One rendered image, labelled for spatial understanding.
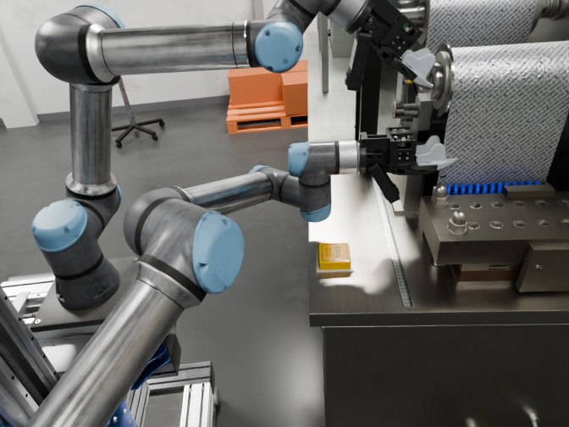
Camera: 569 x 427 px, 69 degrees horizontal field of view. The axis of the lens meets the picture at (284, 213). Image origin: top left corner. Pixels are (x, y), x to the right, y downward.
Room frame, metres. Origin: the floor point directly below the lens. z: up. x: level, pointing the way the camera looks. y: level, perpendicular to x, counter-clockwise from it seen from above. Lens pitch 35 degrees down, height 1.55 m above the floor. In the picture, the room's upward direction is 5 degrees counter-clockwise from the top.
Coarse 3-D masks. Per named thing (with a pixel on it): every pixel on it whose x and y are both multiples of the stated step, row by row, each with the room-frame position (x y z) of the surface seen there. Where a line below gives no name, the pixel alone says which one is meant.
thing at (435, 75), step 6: (438, 66) 0.84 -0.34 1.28; (432, 72) 0.86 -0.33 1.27; (438, 72) 0.83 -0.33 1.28; (432, 78) 0.85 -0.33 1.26; (438, 78) 0.83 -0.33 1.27; (438, 84) 0.82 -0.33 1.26; (432, 90) 0.84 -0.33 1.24; (438, 90) 0.82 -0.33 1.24; (432, 96) 0.83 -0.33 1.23; (438, 96) 0.83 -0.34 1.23
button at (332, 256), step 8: (320, 248) 0.74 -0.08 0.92; (328, 248) 0.73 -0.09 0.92; (336, 248) 0.73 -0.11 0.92; (344, 248) 0.73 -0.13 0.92; (320, 256) 0.71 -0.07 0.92; (328, 256) 0.71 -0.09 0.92; (336, 256) 0.70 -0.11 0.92; (344, 256) 0.70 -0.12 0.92; (320, 264) 0.69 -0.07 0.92; (328, 264) 0.69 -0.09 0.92; (336, 264) 0.68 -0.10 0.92; (344, 264) 0.68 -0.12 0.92
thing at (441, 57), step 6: (438, 54) 0.88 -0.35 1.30; (444, 54) 0.85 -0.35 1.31; (438, 60) 0.87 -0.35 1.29; (444, 60) 0.83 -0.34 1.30; (444, 66) 0.83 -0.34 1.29; (444, 72) 0.82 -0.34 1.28; (444, 78) 0.82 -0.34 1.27; (444, 84) 0.81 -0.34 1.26; (444, 90) 0.81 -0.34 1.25; (444, 96) 0.80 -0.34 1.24; (438, 102) 0.83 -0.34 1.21; (444, 102) 0.81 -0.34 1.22; (438, 108) 0.83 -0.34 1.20
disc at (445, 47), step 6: (438, 48) 0.91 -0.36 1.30; (444, 48) 0.86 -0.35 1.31; (450, 48) 0.84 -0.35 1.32; (450, 54) 0.82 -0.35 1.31; (450, 60) 0.81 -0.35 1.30; (450, 66) 0.81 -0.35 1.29; (450, 72) 0.80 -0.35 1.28; (450, 78) 0.79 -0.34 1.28; (450, 84) 0.79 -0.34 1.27; (450, 90) 0.78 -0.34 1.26; (450, 96) 0.78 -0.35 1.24; (450, 102) 0.79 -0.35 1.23; (444, 108) 0.81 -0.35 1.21; (438, 114) 0.84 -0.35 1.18; (444, 114) 0.81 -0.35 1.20
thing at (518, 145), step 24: (456, 120) 0.79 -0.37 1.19; (480, 120) 0.79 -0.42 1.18; (504, 120) 0.78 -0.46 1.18; (528, 120) 0.78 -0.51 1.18; (552, 120) 0.77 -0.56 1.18; (456, 144) 0.79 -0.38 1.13; (480, 144) 0.79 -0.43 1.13; (504, 144) 0.78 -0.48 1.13; (528, 144) 0.78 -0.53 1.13; (552, 144) 0.77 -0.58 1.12; (456, 168) 0.79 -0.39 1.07; (480, 168) 0.79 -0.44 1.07; (504, 168) 0.78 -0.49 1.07; (528, 168) 0.78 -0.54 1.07
